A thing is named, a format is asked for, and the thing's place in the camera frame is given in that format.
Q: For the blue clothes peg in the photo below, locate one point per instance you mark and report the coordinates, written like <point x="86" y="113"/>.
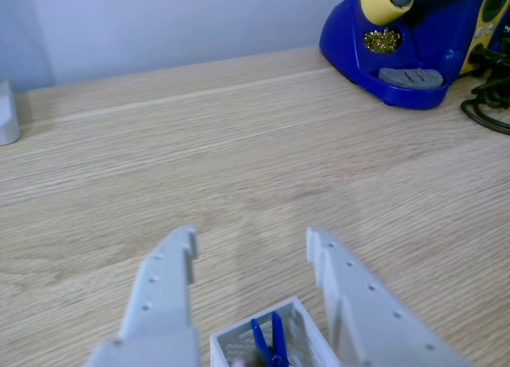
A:
<point x="265" y="343"/>

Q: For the small white lattice crate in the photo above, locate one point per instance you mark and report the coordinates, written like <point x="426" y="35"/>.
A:
<point x="315" y="339"/>

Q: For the grey cylindrical object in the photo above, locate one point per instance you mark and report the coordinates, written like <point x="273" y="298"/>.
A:
<point x="8" y="116"/>

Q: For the grey cleaning sponge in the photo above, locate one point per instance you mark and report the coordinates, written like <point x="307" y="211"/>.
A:
<point x="410" y="79"/>

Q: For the blue soldering iron stand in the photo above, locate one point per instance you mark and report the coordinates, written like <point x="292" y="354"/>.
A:
<point x="358" y="60"/>

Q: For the soldering iron with yellow collar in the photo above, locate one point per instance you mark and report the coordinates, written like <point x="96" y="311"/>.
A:
<point x="384" y="5"/>

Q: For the blue yellow soldering station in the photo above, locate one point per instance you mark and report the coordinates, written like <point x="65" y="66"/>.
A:
<point x="484" y="20"/>

